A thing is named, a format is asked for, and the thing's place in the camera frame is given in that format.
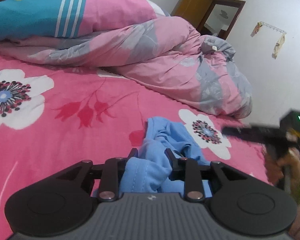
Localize wooden door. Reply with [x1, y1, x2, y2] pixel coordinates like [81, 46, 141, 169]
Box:
[172, 0, 212, 28]

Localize pink grey quilt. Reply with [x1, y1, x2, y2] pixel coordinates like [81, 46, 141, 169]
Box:
[0, 17, 253, 119]

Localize dark framed wall mirror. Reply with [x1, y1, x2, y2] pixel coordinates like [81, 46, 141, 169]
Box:
[196, 0, 245, 40]

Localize teal pink striped pillow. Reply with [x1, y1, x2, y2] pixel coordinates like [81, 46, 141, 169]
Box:
[0, 0, 168, 41]

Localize pink floral bed blanket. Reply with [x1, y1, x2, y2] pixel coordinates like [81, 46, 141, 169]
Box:
[0, 55, 273, 239]

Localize operator right hand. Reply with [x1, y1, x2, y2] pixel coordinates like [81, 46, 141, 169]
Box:
[262, 147, 300, 191]

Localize light blue t-shirt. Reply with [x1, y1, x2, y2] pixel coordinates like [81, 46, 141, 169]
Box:
[119, 116, 211, 200]

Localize wall hook rack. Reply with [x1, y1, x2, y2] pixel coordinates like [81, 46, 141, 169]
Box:
[250, 21, 287, 60]

